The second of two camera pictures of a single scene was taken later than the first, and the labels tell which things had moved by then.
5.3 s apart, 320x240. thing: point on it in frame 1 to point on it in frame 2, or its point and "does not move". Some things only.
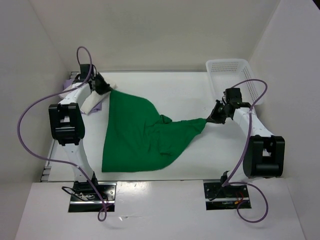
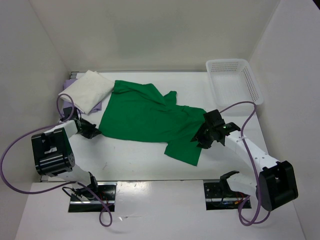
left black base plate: [84, 197] does not move
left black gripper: [100, 85] to [88, 130]
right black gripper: [216, 113] to [205, 135]
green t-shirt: [137, 138] to [138, 111]
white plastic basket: [224, 73] does not move
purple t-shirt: [67, 83] does not move
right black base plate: [218, 197] does not move
